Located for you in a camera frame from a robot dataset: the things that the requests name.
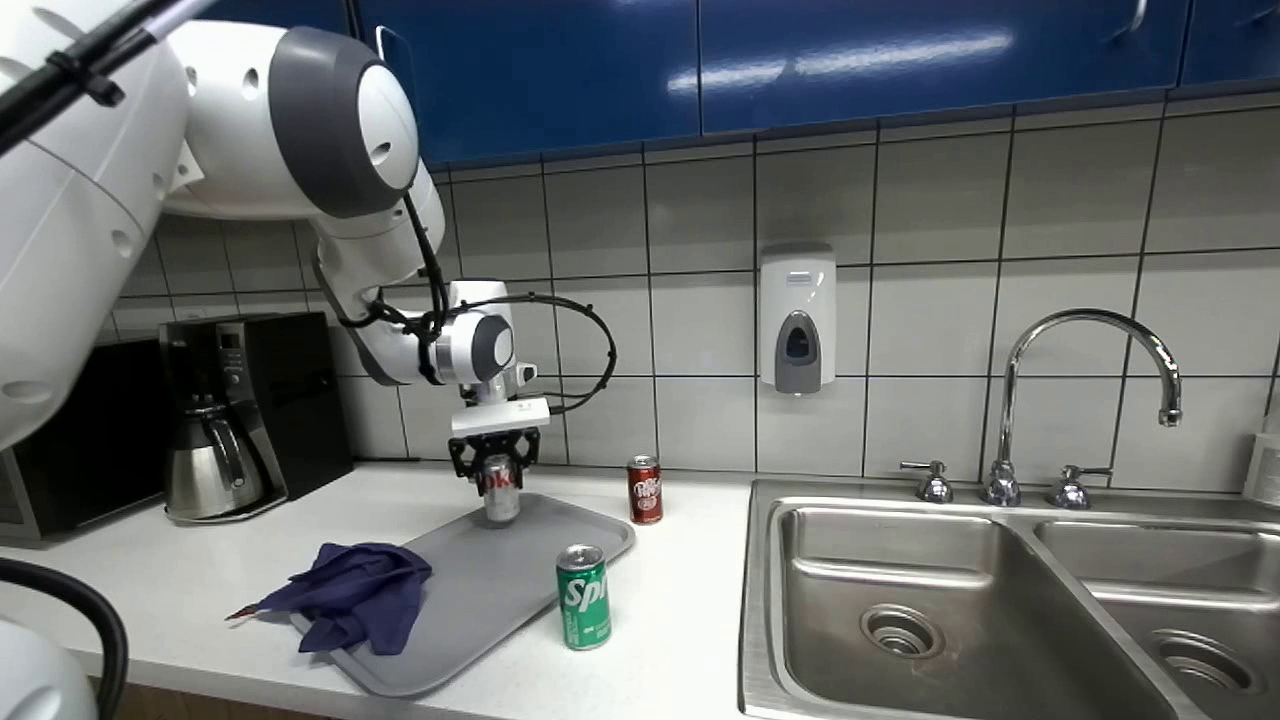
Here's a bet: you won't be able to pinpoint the green Sprite soda can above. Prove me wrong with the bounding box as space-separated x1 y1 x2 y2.
551 539 616 656

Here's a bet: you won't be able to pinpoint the black robot wrist cable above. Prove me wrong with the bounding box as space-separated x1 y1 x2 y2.
313 184 624 421

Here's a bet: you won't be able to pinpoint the thick black cable hose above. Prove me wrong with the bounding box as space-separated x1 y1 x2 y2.
0 0 219 151

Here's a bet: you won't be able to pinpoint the red soda can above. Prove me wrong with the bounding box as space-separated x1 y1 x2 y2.
624 450 669 526

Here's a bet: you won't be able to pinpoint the grey plastic serving tray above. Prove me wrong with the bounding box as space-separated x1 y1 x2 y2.
297 487 639 704

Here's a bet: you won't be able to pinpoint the chrome gooseneck faucet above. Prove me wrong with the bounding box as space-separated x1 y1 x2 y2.
896 305 1187 513

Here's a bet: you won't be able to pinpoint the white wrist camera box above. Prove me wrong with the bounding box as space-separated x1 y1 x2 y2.
446 395 557 443

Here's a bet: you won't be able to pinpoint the silver Diet Coke can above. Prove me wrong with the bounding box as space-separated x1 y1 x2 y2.
476 450 528 526

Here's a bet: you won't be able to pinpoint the clear dish soap bottle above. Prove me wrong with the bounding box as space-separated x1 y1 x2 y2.
1239 383 1280 507

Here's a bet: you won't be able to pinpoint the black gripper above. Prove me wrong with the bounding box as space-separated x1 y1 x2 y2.
446 422 547 504

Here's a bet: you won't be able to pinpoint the blue glossy upper cabinets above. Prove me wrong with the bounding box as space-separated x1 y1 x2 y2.
198 0 1280 170

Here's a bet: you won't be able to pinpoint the white wall soap dispenser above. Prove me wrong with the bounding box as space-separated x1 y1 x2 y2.
755 250 845 401

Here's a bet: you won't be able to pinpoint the steel and black coffee maker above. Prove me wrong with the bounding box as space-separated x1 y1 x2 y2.
157 315 294 526

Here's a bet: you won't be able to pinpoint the stainless steel double sink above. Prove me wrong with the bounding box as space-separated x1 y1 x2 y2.
735 476 1280 720

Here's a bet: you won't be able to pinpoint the black microwave oven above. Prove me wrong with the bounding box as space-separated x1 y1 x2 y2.
0 312 362 546

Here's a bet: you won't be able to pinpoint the purple cloth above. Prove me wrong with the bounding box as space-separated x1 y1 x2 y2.
230 534 438 661

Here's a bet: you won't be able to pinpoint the white rounded robot base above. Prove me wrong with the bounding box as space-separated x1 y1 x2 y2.
0 616 101 720

